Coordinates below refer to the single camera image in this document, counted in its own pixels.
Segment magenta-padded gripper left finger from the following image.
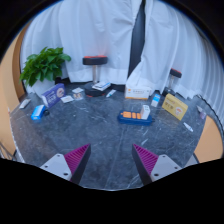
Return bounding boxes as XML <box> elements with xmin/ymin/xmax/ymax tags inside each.
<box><xmin>39</xmin><ymin>143</ymin><xmax>92</xmax><ymax>185</ymax></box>

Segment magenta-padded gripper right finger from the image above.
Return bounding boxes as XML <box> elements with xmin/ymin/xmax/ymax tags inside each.
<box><xmin>131</xmin><ymin>143</ymin><xmax>183</xmax><ymax>186</ymax></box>

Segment blue power strip orange sockets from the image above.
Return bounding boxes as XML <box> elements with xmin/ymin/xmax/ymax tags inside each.
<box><xmin>117</xmin><ymin>110</ymin><xmax>154</xmax><ymax>127</ymax></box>

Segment white ointment tube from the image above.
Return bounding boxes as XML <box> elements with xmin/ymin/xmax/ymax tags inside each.
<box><xmin>182</xmin><ymin>121</ymin><xmax>194</xmax><ymax>133</ymax></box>

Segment small white sachet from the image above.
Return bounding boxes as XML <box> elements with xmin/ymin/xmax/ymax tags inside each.
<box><xmin>60</xmin><ymin>95</ymin><xmax>75</xmax><ymax>104</ymax></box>

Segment yellow tea box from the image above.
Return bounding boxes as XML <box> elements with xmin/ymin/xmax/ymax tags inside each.
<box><xmin>161</xmin><ymin>93</ymin><xmax>189</xmax><ymax>121</ymax></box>

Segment bright blue small box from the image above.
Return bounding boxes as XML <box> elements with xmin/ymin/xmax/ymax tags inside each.
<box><xmin>30</xmin><ymin>104</ymin><xmax>48</xmax><ymax>121</ymax></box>

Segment orange wooden panel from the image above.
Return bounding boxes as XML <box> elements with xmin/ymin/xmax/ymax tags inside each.
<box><xmin>193</xmin><ymin>115</ymin><xmax>224</xmax><ymax>164</ymax></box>

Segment purple carton box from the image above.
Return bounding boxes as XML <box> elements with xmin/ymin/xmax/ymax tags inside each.
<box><xmin>40</xmin><ymin>82</ymin><xmax>66</xmax><ymax>109</ymax></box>

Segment small printed sachet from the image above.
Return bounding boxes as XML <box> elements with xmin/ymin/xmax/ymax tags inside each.
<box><xmin>71</xmin><ymin>86</ymin><xmax>85</xmax><ymax>101</ymax></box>

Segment white orange medicine box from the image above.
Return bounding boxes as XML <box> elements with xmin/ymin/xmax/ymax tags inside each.
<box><xmin>124</xmin><ymin>83</ymin><xmax>153</xmax><ymax>101</ymax></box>

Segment white marker pen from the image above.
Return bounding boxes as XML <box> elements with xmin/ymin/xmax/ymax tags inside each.
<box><xmin>105</xmin><ymin>88</ymin><xmax>117</xmax><ymax>99</ymax></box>

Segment small white flat item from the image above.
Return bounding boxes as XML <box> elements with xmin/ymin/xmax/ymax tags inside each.
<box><xmin>18</xmin><ymin>98</ymin><xmax>32</xmax><ymax>110</ymax></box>

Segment white wrapped pack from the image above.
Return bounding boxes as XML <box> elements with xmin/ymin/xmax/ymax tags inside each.
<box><xmin>91</xmin><ymin>81</ymin><xmax>112</xmax><ymax>92</ymax></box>

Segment black red-topped stool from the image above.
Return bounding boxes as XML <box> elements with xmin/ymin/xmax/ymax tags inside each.
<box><xmin>161</xmin><ymin>67</ymin><xmax>183</xmax><ymax>98</ymax></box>
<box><xmin>82</xmin><ymin>54</ymin><xmax>109</xmax><ymax>98</ymax></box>

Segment green potted plant white pot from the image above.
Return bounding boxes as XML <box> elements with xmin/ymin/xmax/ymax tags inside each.
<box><xmin>19</xmin><ymin>46</ymin><xmax>72</xmax><ymax>98</ymax></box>

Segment white curtain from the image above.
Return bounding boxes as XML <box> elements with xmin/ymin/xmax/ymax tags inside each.
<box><xmin>126</xmin><ymin>0</ymin><xmax>224</xmax><ymax>126</ymax></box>
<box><xmin>19</xmin><ymin>0</ymin><xmax>145</xmax><ymax>96</ymax></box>

